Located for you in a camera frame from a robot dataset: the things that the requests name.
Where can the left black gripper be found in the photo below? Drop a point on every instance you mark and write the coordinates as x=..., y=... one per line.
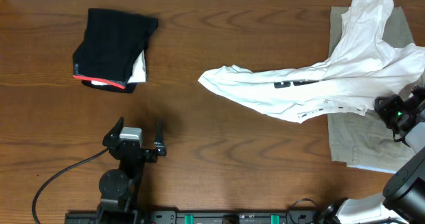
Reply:
x=139, y=151

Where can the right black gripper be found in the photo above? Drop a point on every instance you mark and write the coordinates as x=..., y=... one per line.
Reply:
x=384, y=110

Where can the white t-shirt black logo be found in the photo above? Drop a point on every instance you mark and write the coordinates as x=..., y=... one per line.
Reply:
x=361, y=68

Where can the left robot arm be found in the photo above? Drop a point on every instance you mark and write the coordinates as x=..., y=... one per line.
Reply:
x=119, y=187

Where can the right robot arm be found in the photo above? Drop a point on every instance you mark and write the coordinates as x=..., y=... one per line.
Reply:
x=402, y=199

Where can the beige khaki shorts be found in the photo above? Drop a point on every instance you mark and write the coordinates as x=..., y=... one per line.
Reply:
x=364, y=142

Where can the white folded garment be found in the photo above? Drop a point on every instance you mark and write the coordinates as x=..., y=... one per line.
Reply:
x=138, y=74

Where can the black folded garment red trim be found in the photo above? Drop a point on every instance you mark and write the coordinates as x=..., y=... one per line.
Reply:
x=112, y=42

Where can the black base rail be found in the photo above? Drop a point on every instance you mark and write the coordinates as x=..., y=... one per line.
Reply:
x=173, y=217

